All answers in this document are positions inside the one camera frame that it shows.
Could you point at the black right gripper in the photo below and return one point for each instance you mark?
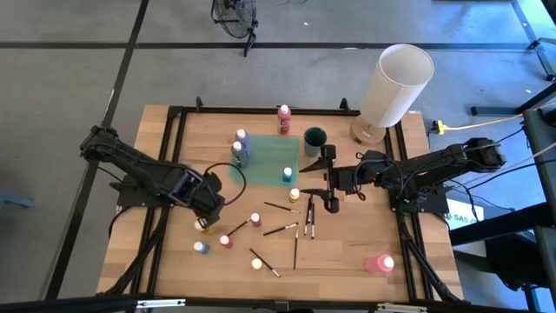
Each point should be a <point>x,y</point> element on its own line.
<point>347,180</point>

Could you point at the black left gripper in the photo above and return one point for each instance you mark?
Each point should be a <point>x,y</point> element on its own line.
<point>208,200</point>

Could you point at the small orange paint bottle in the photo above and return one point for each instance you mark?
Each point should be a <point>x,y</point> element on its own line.
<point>198,225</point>

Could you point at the small blue paint bottle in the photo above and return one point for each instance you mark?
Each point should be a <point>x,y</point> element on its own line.
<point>200,247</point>
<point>287,174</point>

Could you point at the large dark blue paint bottle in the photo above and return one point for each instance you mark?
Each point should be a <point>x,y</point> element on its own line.
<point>240,157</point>

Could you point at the large purple paint bottle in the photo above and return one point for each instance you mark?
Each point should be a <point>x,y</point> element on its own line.
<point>244,140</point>

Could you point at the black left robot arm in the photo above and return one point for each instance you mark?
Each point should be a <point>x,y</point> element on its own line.
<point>130,159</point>

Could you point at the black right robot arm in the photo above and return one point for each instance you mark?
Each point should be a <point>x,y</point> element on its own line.
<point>434,163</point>

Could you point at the small golden yellow paint bottle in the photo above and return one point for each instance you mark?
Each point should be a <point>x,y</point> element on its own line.
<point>294,195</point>

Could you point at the small red paint bottle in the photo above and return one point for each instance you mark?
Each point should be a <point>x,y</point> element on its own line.
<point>225,241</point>

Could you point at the small magenta paint bottle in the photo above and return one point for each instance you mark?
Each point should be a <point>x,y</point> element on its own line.
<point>255,219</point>

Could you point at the large red paint bottle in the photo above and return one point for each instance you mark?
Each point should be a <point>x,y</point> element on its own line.
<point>284,119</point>

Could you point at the small lemon yellow paint bottle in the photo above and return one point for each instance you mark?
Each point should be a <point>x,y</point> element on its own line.
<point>256,264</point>

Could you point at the large pink paint bottle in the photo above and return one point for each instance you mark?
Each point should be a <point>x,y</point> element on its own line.
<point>380,264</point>

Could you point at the dark green cup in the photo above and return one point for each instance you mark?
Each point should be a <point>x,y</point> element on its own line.
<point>313,145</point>

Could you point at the teal translucent plastic tray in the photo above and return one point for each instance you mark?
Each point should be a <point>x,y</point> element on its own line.
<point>269,161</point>

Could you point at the white shade wooden lamp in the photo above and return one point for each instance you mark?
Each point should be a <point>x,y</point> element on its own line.
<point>404,87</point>

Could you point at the white label sheet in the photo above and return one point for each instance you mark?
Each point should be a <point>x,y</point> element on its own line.
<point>460,216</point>

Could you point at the black crossbar silver brackets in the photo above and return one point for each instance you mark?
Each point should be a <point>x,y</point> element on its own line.
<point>87,304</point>

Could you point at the black floor fan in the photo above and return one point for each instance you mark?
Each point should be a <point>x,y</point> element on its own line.
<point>234,17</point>

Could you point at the black metal beam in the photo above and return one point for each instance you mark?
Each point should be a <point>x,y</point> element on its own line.
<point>499,224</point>

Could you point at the grey metal piece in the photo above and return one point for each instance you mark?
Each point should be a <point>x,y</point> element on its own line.
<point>17,202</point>

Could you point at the black metal stand leg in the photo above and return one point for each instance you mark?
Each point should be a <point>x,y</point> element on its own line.
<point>499,109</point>

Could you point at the black box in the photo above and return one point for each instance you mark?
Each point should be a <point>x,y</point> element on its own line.
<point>517,261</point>

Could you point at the black metal stand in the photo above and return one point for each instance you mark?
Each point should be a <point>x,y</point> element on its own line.
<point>538,45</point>

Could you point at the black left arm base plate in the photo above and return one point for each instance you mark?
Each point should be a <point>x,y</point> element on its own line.
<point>134,201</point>

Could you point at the black aluminium table frame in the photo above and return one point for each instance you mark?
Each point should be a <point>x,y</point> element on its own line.
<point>260,111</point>

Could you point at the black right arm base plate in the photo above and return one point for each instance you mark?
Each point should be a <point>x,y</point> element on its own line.
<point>436,205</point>

